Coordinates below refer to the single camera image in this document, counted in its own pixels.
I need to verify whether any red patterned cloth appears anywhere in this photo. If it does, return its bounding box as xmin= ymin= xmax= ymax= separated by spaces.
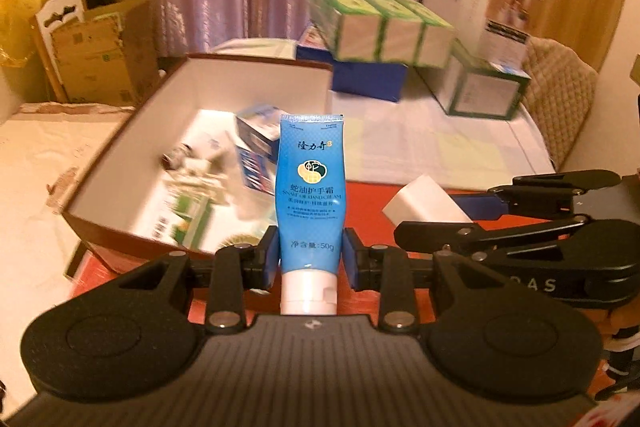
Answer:
xmin=585 ymin=387 xmax=640 ymax=427

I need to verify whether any brown shoe box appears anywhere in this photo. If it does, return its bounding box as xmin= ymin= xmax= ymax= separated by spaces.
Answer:
xmin=60 ymin=52 xmax=335 ymax=275

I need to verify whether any blue cardboard box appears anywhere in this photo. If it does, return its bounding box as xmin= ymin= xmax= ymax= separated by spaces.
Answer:
xmin=296 ymin=27 xmax=410 ymax=104

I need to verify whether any yellow plastic bag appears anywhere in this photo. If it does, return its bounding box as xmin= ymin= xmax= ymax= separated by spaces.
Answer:
xmin=0 ymin=0 xmax=53 ymax=68

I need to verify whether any pale checked cloth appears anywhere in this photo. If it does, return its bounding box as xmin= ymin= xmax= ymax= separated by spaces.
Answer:
xmin=210 ymin=37 xmax=556 ymax=185

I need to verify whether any white ornate wooden panel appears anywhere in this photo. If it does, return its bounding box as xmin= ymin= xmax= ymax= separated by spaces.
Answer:
xmin=30 ymin=0 xmax=88 ymax=102

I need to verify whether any blue white small box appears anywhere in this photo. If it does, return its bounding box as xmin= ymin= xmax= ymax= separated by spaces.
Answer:
xmin=235 ymin=104 xmax=283 ymax=192

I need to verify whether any cream cartoon print bedsheet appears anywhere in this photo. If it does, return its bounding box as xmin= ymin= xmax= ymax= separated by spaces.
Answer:
xmin=0 ymin=102 xmax=136 ymax=408

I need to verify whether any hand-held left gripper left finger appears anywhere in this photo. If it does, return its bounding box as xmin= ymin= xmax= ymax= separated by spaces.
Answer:
xmin=117 ymin=224 xmax=281 ymax=335

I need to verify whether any beige handheld fan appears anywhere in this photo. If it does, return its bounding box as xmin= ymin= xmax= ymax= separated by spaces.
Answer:
xmin=215 ymin=232 xmax=266 ymax=254

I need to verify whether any white power cube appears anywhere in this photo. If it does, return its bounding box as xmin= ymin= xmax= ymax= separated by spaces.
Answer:
xmin=382 ymin=174 xmax=473 ymax=228

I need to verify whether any green white carton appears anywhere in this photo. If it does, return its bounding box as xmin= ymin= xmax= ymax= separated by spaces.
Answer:
xmin=439 ymin=39 xmax=532 ymax=122

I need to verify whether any beige quilted chair cover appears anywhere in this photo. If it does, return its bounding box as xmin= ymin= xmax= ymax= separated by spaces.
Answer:
xmin=520 ymin=36 xmax=598 ymax=170

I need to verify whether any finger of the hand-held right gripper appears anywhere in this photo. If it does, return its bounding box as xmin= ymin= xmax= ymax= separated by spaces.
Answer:
xmin=450 ymin=170 xmax=623 ymax=220
xmin=394 ymin=217 xmax=591 ymax=258

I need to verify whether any white photo print box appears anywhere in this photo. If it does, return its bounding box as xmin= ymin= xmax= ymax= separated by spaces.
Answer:
xmin=452 ymin=0 xmax=543 ymax=75

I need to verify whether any person's right hand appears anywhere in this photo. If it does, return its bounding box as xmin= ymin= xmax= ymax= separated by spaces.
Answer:
xmin=600 ymin=299 xmax=640 ymax=343

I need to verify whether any dark small bottle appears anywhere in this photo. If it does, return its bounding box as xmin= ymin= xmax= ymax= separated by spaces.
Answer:
xmin=159 ymin=147 xmax=193 ymax=172

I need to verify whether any green white medicine box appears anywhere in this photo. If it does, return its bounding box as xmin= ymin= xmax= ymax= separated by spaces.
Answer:
xmin=150 ymin=164 xmax=231 ymax=254

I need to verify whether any brown cardboard box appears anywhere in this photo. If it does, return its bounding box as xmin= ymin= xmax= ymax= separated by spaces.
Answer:
xmin=50 ymin=0 xmax=161 ymax=108

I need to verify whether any blue hand cream tube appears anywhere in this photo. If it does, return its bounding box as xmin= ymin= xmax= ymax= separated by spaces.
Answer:
xmin=274 ymin=113 xmax=346 ymax=318

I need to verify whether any red printed mat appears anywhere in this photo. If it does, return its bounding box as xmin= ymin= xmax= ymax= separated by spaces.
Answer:
xmin=65 ymin=179 xmax=640 ymax=408

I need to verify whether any green wrapped tissue pack bundle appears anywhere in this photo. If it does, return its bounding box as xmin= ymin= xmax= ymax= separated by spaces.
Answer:
xmin=307 ymin=0 xmax=456 ymax=68

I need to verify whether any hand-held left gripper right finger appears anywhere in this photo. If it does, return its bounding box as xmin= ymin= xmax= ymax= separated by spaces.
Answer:
xmin=342 ymin=227 xmax=501 ymax=334

